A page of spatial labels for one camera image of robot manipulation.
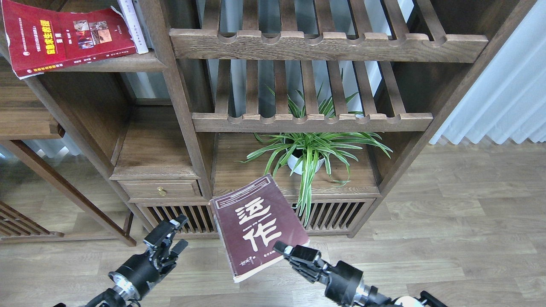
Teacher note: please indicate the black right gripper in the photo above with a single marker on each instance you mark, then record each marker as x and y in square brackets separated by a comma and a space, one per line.
[342, 280]

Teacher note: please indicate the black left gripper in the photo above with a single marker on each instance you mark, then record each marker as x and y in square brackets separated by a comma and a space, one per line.
[140, 273]

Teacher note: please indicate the dark maroon book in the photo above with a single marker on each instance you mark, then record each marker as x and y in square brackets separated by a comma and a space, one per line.
[250, 221]

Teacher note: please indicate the white lilac book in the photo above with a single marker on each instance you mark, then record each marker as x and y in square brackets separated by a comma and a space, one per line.
[135, 29]

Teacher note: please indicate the red book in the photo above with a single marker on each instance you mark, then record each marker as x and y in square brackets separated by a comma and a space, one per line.
[41, 40]

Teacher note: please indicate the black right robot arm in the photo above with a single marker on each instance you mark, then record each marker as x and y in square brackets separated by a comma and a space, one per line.
[376, 299]

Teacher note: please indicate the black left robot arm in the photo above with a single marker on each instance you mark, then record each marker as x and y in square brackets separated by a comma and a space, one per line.
[110, 298]

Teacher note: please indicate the white plant pot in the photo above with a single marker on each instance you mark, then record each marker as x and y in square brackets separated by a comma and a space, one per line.
[298, 168]

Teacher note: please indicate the green spider plant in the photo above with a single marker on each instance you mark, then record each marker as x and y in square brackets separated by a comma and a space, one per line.
[327, 144]

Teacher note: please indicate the wooden side rack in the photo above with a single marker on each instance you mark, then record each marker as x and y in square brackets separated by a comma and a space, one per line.
[16, 226]

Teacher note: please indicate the dark wooden bookshelf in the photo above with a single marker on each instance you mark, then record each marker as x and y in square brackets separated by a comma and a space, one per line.
[178, 116]

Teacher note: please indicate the white upright book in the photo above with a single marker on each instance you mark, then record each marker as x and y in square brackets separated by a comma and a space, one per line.
[143, 24]

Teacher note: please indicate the white curtain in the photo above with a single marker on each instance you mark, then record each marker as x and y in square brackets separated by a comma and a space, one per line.
[508, 100]

